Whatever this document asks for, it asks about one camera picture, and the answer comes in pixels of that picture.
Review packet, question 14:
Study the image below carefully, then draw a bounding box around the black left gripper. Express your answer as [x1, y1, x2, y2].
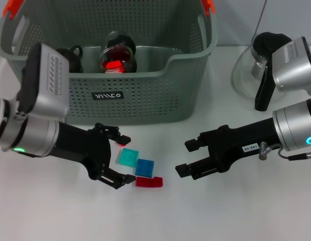
[54, 122, 137, 191]

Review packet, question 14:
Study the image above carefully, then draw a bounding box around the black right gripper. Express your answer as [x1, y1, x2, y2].
[174, 117, 281, 181]

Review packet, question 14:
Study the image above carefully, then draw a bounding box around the grey-green perforated plastic storage bin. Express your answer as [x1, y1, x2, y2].
[0, 0, 219, 126]

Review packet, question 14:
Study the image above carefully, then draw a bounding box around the teal square toy plate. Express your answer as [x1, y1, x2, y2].
[117, 147, 140, 168]

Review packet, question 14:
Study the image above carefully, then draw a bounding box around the blue square toy brick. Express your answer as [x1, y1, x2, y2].
[135, 158, 155, 177]

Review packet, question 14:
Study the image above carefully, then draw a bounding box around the dark red long toy brick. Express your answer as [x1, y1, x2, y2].
[135, 176, 164, 188]

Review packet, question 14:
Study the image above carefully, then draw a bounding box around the black clay teapot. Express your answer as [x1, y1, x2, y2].
[56, 45, 83, 73]

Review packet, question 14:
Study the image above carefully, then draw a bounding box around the right arm connector cable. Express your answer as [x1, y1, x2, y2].
[259, 141, 311, 162]

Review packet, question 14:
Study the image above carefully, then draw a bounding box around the glass teapot with black handle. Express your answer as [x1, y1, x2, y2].
[231, 31, 294, 111]

